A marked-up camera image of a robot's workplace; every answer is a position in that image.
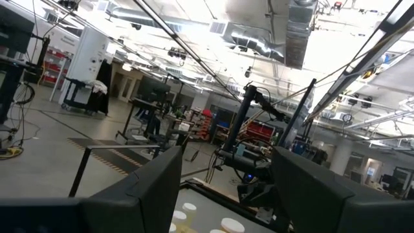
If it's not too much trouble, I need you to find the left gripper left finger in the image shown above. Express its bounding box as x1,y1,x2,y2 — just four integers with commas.
0,145,183,233

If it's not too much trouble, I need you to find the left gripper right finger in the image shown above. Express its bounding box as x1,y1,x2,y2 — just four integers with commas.
270,145,414,233

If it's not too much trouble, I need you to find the small yellow-green medicine bottle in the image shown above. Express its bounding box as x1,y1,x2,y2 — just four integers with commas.
182,202,197,227

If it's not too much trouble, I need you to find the black floor mat striped edge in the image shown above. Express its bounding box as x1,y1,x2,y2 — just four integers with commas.
66,137,151,177

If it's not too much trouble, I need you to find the dark grey side desk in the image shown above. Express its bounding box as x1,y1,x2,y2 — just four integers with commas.
215,150,272,172

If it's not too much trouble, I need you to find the red tool cabinet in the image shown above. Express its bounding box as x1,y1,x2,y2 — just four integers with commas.
245,121,276,143

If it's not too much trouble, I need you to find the black pole stand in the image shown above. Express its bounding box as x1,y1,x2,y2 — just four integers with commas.
223,84,287,153

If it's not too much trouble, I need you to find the black hanging panel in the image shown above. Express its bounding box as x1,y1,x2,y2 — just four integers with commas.
93,60,113,116

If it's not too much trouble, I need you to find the white cloth heap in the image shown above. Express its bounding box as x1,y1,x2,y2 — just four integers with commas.
86,80,108,95

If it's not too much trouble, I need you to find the black ceiling spotlight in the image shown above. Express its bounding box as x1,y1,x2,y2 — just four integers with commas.
167,47,188,61

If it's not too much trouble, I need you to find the white pillar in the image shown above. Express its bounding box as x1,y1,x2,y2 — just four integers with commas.
58,25,111,104

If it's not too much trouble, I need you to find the rack with red bins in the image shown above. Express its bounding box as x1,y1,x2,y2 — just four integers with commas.
40,48,71,88

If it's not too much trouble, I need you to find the large black monitor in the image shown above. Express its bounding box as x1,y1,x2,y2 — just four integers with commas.
0,3,36,54

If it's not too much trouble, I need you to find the yellow cable coil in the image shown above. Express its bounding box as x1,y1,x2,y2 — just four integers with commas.
0,145,24,161

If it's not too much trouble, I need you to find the black metal rig frame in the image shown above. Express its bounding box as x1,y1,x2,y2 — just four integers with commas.
0,0,414,227

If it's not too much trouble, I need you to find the silver spiral ventilation duct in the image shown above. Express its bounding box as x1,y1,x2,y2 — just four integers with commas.
223,22,287,64

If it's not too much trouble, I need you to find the grey rectangular duct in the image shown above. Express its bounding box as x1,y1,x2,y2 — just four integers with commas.
284,0,320,71

